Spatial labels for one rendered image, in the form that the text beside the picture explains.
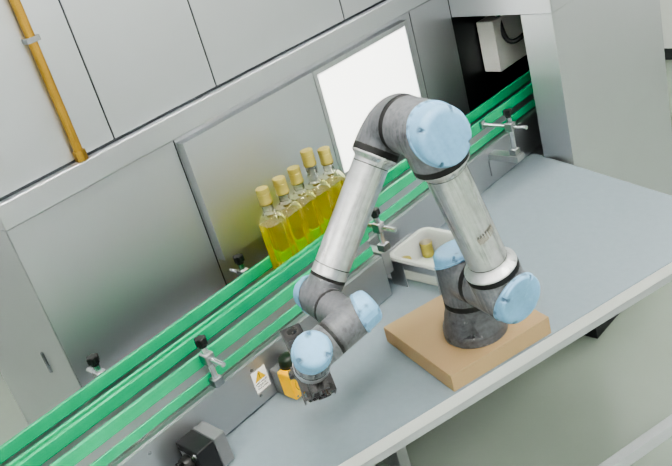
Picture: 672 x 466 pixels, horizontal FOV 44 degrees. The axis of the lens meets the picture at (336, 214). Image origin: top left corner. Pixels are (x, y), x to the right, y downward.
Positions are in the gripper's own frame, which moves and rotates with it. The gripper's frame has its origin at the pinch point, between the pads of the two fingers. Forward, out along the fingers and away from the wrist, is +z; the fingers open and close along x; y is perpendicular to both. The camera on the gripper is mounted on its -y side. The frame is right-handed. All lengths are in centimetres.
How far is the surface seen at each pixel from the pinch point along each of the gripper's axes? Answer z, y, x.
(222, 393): 4.9, -4.3, -19.3
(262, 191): 5.3, -47.9, 6.2
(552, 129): 55, -55, 106
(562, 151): 59, -48, 107
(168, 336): 10.6, -22.9, -27.0
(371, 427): -0.3, 15.6, 8.6
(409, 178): 35, -49, 50
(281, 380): 11.1, -3.3, -5.7
